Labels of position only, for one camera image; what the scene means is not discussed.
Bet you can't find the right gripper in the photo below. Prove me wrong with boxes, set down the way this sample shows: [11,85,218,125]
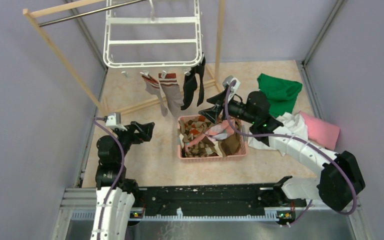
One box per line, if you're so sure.
[198,89,257,125]

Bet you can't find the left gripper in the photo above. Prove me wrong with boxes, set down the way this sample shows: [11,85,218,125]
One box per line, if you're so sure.
[112,120,154,163]

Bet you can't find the black sock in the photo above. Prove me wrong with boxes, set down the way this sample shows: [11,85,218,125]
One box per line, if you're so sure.
[196,54,206,107]
[180,68,198,111]

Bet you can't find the white clip hanger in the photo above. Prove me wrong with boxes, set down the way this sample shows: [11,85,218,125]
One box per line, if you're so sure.
[102,0,204,71]

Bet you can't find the grey orange striped sock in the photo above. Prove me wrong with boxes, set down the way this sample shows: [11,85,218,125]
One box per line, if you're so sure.
[158,73,184,117]

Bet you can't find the argyle patterned sock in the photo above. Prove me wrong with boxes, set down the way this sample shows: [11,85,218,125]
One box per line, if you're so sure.
[178,115,220,158]

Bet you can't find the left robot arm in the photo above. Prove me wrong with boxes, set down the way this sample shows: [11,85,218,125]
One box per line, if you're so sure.
[90,115,155,240]

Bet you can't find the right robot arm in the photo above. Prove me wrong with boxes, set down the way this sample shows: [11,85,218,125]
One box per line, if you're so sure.
[198,90,366,215]

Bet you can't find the pink patterned sock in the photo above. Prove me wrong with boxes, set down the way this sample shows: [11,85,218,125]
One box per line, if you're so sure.
[205,120,236,141]

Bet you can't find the brown striped sock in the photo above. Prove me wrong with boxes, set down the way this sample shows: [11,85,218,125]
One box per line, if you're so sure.
[217,132,242,158]

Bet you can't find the wooden drying rack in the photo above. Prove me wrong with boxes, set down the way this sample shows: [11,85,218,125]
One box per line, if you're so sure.
[22,0,225,114]

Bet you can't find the pink plastic basket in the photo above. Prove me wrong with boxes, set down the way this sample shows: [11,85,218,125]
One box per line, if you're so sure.
[177,115,249,163]

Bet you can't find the green cloth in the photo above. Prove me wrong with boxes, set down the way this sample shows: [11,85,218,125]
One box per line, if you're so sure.
[257,73,303,118]

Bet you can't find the pink cloth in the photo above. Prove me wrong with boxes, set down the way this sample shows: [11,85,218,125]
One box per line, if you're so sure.
[299,111,341,151]

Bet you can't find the metal rack rod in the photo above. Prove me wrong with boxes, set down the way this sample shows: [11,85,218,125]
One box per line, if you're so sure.
[39,0,146,28]

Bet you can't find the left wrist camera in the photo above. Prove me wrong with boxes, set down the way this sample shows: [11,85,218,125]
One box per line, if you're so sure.
[104,112,128,131]

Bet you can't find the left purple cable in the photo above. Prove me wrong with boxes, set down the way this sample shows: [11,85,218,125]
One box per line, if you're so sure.
[93,116,126,240]

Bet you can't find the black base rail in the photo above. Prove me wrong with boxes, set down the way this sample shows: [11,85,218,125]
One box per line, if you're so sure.
[118,178,307,219]

